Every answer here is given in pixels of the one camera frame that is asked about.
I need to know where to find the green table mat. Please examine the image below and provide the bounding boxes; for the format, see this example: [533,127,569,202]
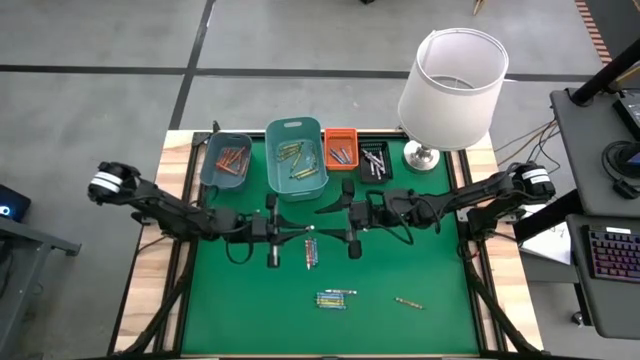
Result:
[180,135,481,356]

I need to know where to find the black device blue light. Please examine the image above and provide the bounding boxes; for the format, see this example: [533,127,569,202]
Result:
[0,183,32,224]

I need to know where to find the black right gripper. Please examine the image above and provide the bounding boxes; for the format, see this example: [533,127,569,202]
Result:
[314,178,389,260]

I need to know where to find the backlit black keyboard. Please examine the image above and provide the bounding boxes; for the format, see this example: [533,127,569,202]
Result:
[587,225,640,284]

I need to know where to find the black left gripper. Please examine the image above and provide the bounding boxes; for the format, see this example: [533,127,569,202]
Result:
[249,193,313,270]

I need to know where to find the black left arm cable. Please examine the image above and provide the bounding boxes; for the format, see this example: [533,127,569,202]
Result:
[223,222,257,266]

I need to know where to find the grey side table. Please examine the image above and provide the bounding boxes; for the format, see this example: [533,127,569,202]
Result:
[0,217,82,360]

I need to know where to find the black screen device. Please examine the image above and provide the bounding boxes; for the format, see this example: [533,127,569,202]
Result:
[612,89,640,141]

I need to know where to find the white paper sheet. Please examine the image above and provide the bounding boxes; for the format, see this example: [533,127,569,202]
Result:
[519,219,572,266]

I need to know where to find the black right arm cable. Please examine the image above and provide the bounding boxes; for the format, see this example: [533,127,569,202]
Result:
[366,189,442,247]

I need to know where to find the black corner clamp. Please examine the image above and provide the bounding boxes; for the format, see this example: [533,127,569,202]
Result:
[192,119,221,147]

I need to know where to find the orange plastic basket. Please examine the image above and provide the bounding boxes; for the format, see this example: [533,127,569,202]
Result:
[323,127,360,171]

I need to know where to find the orange floor cable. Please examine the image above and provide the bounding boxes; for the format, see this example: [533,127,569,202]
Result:
[494,119,557,154]

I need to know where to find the black plastic basket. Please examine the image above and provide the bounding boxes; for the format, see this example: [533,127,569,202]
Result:
[358,140,394,185]

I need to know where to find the grey desk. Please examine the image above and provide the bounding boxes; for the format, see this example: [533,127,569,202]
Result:
[565,213,640,341]
[549,87,640,219]

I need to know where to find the dark teal stepped bin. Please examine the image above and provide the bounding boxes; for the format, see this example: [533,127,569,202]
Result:
[199,132,254,192]

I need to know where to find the black diagonal pole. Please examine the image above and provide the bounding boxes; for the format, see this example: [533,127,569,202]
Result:
[569,37,640,107]
[512,189,584,244]

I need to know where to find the tall teal plastic bin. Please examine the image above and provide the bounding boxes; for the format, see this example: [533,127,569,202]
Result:
[264,117,330,203]

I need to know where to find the black table frame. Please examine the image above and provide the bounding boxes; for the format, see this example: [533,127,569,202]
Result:
[167,129,501,359]

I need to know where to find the black floor cable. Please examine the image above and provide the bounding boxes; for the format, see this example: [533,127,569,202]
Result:
[529,124,564,174]

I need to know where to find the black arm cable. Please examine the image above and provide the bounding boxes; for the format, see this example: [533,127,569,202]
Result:
[366,189,442,247]
[223,222,257,266]

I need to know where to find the silver lamp white shade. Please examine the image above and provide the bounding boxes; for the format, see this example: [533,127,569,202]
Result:
[397,27,510,173]

